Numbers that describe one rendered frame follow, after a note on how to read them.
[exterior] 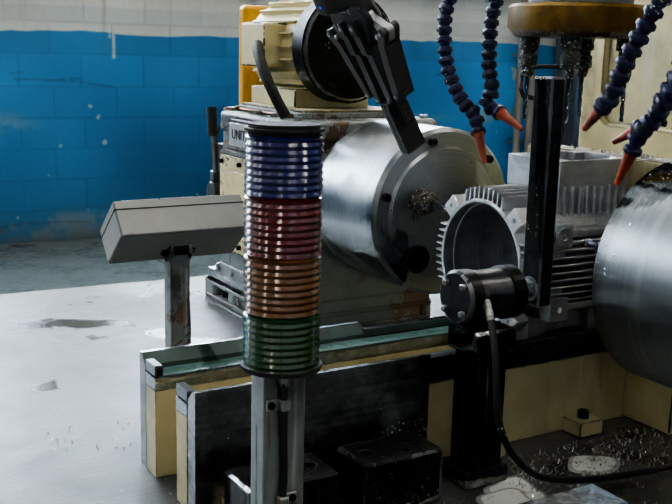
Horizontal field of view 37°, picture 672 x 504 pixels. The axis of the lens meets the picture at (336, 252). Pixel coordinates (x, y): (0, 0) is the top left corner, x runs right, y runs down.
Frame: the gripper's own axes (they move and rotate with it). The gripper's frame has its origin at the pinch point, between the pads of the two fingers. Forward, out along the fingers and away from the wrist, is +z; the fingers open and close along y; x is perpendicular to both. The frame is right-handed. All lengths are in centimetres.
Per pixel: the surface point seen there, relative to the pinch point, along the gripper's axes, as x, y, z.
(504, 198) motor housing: -3.3, -9.5, 11.7
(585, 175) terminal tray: -14.7, -11.0, 15.5
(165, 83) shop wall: -147, 541, 105
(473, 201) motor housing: -2.4, -4.2, 12.4
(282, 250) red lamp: 35, -39, -14
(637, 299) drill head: 2.5, -34.0, 16.1
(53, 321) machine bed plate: 42, 66, 20
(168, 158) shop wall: -123, 541, 149
